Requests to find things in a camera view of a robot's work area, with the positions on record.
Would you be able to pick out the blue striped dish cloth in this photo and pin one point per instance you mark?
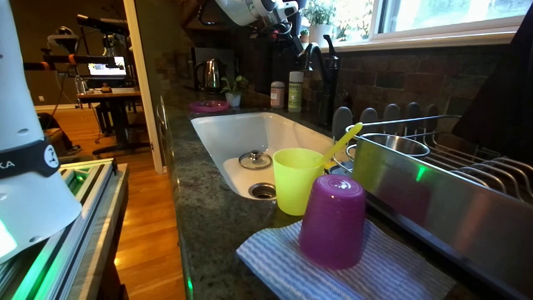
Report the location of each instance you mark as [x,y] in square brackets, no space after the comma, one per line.
[383,276]

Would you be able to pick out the camera on tripod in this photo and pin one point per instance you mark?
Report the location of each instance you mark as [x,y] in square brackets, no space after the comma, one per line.
[61,44]

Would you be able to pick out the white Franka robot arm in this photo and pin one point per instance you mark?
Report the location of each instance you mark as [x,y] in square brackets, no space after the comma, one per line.
[26,194]

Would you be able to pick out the round-leaf houseplant in white pot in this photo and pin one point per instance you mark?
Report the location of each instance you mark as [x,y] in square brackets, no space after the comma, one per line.
[233,98]

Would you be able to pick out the lime green plastic cup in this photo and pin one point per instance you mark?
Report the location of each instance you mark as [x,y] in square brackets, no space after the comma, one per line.
[293,184]

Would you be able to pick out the green label soap bottle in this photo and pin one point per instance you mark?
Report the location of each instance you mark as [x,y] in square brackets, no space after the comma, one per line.
[295,94]

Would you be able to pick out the metal robot stand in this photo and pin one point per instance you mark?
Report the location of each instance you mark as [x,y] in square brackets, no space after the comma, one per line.
[88,234]

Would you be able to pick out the purple plastic bowl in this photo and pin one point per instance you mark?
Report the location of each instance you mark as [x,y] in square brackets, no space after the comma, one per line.
[208,108]

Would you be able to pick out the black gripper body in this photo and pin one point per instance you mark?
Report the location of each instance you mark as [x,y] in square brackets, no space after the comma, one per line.
[286,36]

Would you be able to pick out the wooden desk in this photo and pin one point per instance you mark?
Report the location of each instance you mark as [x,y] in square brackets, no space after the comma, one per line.
[110,98]

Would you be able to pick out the white door frame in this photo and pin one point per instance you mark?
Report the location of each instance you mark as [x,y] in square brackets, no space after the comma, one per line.
[141,84]

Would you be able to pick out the windowsill plant in white pot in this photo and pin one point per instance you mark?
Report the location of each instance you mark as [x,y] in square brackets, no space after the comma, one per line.
[318,28]

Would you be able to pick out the dark kitchen faucet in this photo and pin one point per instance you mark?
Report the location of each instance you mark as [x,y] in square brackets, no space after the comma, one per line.
[326,84]

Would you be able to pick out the purple plastic cup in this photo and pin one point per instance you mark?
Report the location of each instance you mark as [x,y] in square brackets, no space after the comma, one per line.
[333,228]

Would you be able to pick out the white window frame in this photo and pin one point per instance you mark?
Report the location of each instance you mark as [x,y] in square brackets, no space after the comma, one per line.
[433,36]

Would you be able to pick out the white ceramic sink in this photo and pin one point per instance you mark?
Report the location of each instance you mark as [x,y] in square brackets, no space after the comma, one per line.
[233,134]

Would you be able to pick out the computer monitor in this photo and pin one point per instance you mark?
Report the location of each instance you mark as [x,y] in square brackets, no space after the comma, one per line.
[106,68]

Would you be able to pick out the metal sink drain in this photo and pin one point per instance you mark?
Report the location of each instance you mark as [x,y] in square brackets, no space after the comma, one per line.
[261,191]

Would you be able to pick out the steel kettle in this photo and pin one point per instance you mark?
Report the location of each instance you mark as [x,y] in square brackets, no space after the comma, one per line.
[210,76]

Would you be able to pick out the metal dish rack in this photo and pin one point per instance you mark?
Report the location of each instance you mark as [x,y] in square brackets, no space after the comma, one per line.
[454,218]

